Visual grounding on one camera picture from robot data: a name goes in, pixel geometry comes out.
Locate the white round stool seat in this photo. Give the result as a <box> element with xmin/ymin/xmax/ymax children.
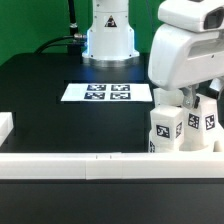
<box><xmin>148</xmin><ymin>131</ymin><xmax>156</xmax><ymax>153</ymax></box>

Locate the white left barrier rail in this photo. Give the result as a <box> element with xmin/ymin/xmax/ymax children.
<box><xmin>0</xmin><ymin>112</ymin><xmax>14</xmax><ymax>147</ymax></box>

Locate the white marker sheet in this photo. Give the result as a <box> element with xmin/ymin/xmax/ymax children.
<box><xmin>61</xmin><ymin>83</ymin><xmax>152</xmax><ymax>102</ymax></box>

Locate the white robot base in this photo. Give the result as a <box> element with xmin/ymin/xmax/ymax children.
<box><xmin>82</xmin><ymin>0</ymin><xmax>140</xmax><ymax>67</ymax></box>

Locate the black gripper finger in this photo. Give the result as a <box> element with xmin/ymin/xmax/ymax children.
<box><xmin>209</xmin><ymin>77</ymin><xmax>224</xmax><ymax>94</ymax></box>
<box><xmin>181</xmin><ymin>85</ymin><xmax>198</xmax><ymax>109</ymax></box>

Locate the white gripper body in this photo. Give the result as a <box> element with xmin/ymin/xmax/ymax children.
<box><xmin>148</xmin><ymin>24</ymin><xmax>224</xmax><ymax>90</ymax></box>

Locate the white front barrier rail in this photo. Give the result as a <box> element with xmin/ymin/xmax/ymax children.
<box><xmin>0</xmin><ymin>152</ymin><xmax>224</xmax><ymax>180</ymax></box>

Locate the black cable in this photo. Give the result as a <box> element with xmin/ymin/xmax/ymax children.
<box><xmin>34</xmin><ymin>0</ymin><xmax>88</xmax><ymax>55</ymax></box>

